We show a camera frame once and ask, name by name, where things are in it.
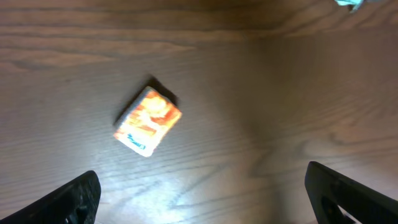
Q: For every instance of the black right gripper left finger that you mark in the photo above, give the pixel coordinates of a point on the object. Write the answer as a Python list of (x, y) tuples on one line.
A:
[(76, 202)]

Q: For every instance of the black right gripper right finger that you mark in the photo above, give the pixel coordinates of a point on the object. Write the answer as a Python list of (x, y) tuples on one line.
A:
[(335, 198)]

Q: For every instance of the orange small box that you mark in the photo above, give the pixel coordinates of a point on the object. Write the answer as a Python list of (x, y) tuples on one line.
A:
[(146, 122)]

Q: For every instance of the teal snack packet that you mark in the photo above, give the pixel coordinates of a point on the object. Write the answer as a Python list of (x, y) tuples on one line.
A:
[(353, 5)]

